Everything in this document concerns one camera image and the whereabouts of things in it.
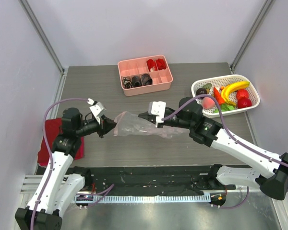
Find white perforated plastic basket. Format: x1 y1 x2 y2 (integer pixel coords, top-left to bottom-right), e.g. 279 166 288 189
191 74 260 116

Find white slotted cable duct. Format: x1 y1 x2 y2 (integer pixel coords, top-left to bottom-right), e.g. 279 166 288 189
74 193 211 205

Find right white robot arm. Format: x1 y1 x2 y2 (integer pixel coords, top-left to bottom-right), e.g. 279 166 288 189
138 97 288 200

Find green toy leafy piece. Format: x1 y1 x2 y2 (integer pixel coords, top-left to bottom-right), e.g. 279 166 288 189
203 83 212 90

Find clear zip top bag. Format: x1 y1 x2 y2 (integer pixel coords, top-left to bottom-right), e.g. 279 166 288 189
114 111 189 139

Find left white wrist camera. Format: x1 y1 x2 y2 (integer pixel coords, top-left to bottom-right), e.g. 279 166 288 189
87 98 106 123

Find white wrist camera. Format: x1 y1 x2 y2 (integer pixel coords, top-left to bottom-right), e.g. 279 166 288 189
148 101 166 127
87 98 106 123

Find black items in box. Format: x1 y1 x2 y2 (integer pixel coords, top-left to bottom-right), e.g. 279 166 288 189
121 73 153 89

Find orange toy carrot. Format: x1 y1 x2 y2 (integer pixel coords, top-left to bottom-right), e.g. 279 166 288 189
213 87 225 105

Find pink divided storage box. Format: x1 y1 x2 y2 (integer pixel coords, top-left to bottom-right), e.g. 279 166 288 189
118 55 173 96

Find red clips in box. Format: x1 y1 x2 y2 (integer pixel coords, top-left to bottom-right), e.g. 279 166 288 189
146 58 167 72

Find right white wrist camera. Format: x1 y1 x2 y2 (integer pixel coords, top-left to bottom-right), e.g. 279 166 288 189
148 101 166 127

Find yellow toy banana bunch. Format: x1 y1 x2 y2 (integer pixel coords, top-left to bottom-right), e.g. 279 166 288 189
220 81 250 107

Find green toy vegetable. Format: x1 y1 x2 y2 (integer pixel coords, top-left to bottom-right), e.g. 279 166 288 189
213 103 236 114

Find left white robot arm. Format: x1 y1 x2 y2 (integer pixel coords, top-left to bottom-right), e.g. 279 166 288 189
15 104 116 230

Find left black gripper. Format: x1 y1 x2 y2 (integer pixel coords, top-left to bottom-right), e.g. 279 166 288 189
75 115 118 138

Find red toy apple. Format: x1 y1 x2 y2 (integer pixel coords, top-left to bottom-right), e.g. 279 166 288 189
237 97 252 109

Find pink toy peach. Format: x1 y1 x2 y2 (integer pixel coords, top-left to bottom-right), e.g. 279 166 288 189
202 97 216 110

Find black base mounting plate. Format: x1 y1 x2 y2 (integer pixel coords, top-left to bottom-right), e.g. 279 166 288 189
66 166 236 196

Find red folded cloth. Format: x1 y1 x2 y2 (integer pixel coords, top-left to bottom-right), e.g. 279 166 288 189
37 118 84 166

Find dark toy mangosteen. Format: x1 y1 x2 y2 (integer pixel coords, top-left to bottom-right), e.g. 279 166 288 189
195 88 208 96

